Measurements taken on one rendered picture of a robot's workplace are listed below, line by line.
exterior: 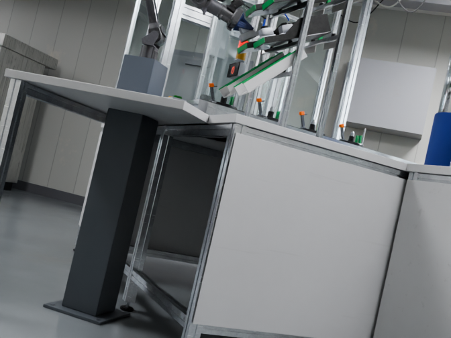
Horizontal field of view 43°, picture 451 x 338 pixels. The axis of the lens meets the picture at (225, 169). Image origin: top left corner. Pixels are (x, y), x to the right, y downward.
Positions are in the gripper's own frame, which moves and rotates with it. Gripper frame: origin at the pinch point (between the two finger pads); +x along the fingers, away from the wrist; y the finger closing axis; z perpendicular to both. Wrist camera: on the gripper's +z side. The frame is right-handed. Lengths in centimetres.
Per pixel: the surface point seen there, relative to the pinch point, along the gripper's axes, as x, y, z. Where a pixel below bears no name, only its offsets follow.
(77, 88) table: -41, -38, -57
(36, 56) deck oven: -181, 487, -46
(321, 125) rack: 44, -20, -23
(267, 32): 8.0, -16.6, -1.7
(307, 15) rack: 17.8, -22.2, 10.4
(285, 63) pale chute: 19.6, -20.9, -9.3
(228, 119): 8, -49, -41
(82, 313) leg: 0, -12, -133
